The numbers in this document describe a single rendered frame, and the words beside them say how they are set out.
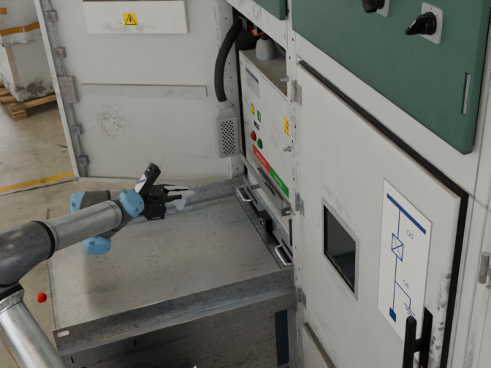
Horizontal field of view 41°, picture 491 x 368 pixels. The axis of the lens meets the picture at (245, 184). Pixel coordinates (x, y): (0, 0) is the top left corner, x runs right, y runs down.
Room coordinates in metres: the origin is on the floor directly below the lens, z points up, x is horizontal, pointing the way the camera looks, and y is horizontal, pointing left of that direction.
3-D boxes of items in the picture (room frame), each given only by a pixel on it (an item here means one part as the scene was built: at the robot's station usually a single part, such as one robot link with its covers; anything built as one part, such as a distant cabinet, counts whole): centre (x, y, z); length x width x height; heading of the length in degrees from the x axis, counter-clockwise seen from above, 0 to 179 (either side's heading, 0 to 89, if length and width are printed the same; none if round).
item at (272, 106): (1.78, -0.08, 1.15); 0.48 x 0.01 x 0.48; 16
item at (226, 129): (1.96, 0.05, 1.14); 0.08 x 0.05 x 0.17; 106
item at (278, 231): (1.78, -0.09, 0.89); 0.54 x 0.05 x 0.06; 16
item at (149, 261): (1.67, 0.29, 0.82); 0.68 x 0.62 x 0.06; 106
